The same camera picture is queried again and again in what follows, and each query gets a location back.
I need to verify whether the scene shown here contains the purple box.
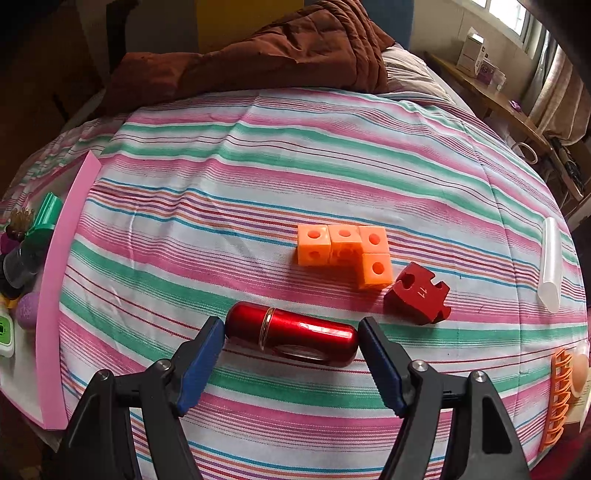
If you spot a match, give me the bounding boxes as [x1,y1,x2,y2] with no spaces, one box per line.
[478,58,506,86]

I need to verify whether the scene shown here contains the red metal cylinder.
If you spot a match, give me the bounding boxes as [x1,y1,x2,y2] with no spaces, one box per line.
[225,301,360,368]

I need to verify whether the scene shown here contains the beige round object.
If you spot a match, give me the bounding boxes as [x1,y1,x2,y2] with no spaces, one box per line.
[568,353,591,398]

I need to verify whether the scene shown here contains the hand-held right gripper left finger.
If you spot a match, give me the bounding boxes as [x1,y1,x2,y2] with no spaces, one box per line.
[44,316,225,480]

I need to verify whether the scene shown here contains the translucent plastic tube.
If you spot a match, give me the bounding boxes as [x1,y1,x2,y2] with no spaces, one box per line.
[536,217,564,315]

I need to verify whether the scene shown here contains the dark brown bristly toy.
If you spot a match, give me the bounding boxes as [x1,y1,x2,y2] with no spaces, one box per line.
[7,208,35,241]

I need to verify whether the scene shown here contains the white pillow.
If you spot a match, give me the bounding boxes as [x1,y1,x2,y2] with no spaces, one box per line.
[383,46,462,107]

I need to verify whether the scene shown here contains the white box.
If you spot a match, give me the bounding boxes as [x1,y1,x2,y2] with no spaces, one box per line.
[457,27,488,77]

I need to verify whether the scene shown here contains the orange hair clip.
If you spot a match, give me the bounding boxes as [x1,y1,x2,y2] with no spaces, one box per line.
[538,348,578,453]

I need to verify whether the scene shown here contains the rust brown quilted blanket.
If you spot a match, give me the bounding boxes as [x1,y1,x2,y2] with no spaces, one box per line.
[104,0,395,114]

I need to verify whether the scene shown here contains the beige curtain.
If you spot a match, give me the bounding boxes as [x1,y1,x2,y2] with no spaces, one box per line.
[524,34,591,144]

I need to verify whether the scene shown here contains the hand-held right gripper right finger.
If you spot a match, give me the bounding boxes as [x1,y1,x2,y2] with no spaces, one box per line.
[358,316,532,480]

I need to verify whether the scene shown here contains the red wooden puzzle block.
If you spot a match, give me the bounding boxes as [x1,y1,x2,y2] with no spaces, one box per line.
[384,262,451,326]

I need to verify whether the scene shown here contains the wooden bedside desk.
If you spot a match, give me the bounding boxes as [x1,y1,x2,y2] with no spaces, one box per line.
[425,51,591,204]

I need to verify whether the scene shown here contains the orange linked cube block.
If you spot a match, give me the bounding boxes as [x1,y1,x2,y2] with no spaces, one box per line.
[296,224,394,291]

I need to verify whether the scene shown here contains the striped bedsheet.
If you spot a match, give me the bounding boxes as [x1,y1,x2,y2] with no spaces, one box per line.
[0,88,591,480]

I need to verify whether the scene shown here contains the black round cup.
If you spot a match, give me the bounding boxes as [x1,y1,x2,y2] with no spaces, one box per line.
[2,240,47,296]

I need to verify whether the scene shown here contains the purple egg-shaped toy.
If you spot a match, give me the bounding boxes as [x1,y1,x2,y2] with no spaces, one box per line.
[16,291,44,330]

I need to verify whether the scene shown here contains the green plastic toy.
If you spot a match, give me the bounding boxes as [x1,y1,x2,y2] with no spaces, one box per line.
[25,193,64,247]

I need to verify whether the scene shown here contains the grey yellow blue headboard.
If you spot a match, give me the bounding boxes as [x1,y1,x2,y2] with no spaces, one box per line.
[124,0,414,54]

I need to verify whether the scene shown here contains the window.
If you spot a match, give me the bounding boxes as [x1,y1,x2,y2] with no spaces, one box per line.
[466,0,541,54]

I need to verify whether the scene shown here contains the white tray with pink edge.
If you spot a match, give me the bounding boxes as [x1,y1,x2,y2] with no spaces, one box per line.
[0,150,105,430]

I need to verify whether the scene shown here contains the green and white small case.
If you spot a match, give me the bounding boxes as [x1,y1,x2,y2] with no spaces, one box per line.
[0,309,17,358]

